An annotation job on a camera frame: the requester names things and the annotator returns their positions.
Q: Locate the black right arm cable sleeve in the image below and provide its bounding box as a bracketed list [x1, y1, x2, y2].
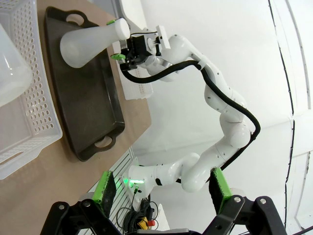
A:
[120, 60, 261, 172]

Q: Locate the translucent white conical flask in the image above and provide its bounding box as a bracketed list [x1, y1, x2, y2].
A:
[0, 23, 34, 109]
[59, 18, 131, 69]

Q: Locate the yellow red emergency stop button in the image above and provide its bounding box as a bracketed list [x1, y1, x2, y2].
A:
[136, 217, 157, 228]

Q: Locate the white perforated plastic basket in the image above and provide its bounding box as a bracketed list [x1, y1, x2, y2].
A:
[0, 0, 64, 181]
[120, 65, 154, 101]

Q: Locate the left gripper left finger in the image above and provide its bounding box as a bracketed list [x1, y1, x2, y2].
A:
[40, 170, 117, 235]

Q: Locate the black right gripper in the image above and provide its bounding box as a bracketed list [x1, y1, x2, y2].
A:
[106, 19, 153, 72]

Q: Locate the thin black wall cable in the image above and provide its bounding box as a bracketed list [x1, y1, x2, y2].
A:
[267, 0, 298, 221]

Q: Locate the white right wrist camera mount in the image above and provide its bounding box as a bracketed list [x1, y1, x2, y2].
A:
[156, 24, 172, 50]

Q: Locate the black cable bundle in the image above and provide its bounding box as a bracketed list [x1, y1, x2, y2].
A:
[116, 197, 162, 234]

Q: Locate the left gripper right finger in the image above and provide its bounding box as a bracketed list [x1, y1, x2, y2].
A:
[202, 168, 287, 235]

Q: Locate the dark brown handled tray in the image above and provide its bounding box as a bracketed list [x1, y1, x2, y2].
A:
[44, 6, 126, 163]

